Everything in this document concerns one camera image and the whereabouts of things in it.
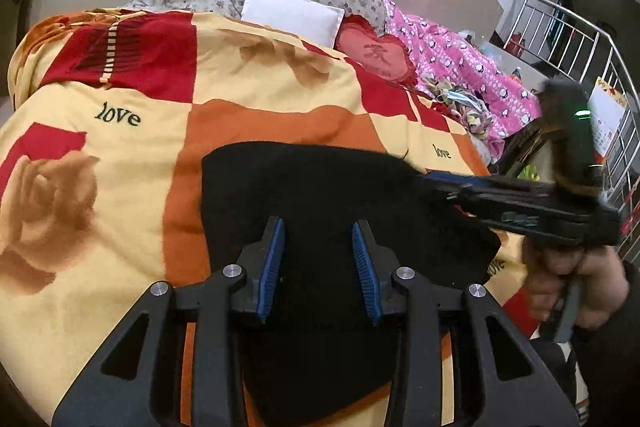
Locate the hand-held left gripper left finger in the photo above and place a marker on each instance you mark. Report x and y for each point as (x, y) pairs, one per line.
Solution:
(272, 267)

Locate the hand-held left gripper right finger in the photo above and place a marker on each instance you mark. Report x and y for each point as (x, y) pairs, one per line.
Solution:
(364, 267)

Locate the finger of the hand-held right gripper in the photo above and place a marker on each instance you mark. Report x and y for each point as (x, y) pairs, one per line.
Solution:
(470, 199)
(460, 181)

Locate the black pants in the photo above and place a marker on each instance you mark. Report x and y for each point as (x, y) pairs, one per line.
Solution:
(320, 187)

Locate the person's right forearm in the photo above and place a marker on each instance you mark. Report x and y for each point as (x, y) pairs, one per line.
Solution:
(610, 372)

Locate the person's right hand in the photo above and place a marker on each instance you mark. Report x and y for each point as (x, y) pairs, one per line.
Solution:
(542, 277)

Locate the green yellow bag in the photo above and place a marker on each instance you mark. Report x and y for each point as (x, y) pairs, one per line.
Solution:
(530, 173)

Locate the colourful crumpled cloth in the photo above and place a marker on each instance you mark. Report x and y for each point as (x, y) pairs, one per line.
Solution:
(470, 117)

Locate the dark wooden furniture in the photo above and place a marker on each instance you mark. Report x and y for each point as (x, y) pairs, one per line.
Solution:
(520, 147)

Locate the pink printed blanket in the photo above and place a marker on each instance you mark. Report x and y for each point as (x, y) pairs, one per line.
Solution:
(460, 62)

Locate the red heart-shaped cushion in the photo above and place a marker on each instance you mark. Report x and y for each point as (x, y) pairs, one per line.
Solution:
(375, 54)

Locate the orange yellow red printed blanket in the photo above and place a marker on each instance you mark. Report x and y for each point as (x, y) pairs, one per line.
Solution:
(125, 207)

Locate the metal railing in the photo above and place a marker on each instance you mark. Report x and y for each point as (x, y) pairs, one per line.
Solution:
(612, 57)

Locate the white pillow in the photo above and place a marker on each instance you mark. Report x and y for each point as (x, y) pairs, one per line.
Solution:
(290, 12)

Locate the wall calendar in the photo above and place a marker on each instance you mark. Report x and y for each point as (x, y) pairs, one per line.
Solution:
(607, 107)

